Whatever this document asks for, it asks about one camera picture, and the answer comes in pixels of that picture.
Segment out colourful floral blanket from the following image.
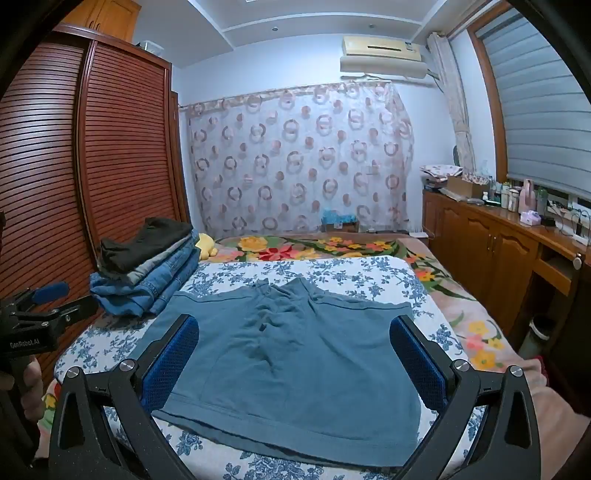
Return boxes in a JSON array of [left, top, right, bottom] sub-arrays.
[[215, 232, 550, 391]]

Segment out brown slatted wooden wardrobe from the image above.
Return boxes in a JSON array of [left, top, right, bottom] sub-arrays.
[[0, 23, 192, 386]]

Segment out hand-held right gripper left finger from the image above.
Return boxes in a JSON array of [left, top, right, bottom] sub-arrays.
[[47, 314, 200, 480]]

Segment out tangle of black cables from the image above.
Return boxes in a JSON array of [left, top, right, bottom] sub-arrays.
[[542, 203, 591, 238]]

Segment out white air deflector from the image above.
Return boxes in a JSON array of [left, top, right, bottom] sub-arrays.
[[339, 55, 437, 80]]

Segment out white trash bin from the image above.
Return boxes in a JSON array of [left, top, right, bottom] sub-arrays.
[[519, 314, 558, 361]]

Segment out row of toiletry bottles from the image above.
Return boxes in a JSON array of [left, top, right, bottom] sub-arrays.
[[481, 178, 551, 215]]

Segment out white air conditioner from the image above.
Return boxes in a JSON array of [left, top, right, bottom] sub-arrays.
[[341, 36, 423, 63]]

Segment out long wooden cabinet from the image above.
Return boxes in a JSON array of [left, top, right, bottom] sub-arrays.
[[422, 186, 591, 365]]

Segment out wooden window frame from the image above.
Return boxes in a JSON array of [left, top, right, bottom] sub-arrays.
[[465, 25, 509, 182]]

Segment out open cardboard box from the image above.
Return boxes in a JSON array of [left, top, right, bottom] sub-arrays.
[[444, 175, 491, 200]]

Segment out folded dark blue jeans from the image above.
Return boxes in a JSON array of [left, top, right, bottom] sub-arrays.
[[139, 244, 200, 296]]

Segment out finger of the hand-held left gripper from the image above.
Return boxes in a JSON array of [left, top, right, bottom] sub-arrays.
[[11, 295, 99, 326], [13, 282, 71, 309]]

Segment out yellow plush toy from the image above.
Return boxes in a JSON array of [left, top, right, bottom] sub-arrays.
[[194, 233, 219, 259]]

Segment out white blue-flowered quilt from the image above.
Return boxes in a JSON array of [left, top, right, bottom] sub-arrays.
[[54, 256, 485, 480]]

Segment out folded dark garment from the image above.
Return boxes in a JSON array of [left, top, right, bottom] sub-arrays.
[[100, 218, 195, 274]]

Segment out light wooden overhead cabinet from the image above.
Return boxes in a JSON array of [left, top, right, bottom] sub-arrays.
[[60, 0, 139, 43]]

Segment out folded floral cloth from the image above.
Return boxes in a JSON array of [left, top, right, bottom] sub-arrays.
[[419, 163, 464, 182]]

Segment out folded grey garment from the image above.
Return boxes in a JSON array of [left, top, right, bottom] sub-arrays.
[[124, 236, 197, 283]]

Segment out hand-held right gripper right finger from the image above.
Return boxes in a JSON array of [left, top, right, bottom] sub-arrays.
[[389, 315, 542, 480]]

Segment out grey striped window blind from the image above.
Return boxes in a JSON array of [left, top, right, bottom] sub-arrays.
[[475, 7, 591, 200]]

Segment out person's left hand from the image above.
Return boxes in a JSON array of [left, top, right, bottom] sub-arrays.
[[0, 357, 45, 424]]

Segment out ring-patterned sheer curtain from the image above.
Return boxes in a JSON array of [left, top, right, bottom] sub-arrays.
[[181, 80, 415, 236]]

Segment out blue-grey pants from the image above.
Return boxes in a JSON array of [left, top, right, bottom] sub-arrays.
[[130, 277, 423, 455]]

